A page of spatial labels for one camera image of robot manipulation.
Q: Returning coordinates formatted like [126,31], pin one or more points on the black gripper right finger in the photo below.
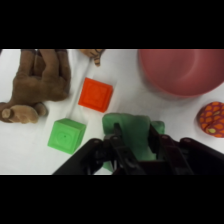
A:
[166,151]

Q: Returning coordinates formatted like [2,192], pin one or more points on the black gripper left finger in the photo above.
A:
[121,151]

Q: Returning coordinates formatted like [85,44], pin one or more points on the green triangle block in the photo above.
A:
[135,128]

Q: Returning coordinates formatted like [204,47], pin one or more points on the pink bowl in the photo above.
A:
[183,71]

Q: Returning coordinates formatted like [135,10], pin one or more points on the orange patterned ball toy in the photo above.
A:
[213,119]

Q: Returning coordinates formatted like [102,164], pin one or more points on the green cube block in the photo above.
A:
[66,136]

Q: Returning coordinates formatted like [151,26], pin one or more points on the orange cube block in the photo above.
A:
[95,94]

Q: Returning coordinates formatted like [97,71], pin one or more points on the striped tiger plush toy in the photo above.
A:
[95,55]

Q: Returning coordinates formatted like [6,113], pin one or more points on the brown plush toy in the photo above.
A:
[40,83]

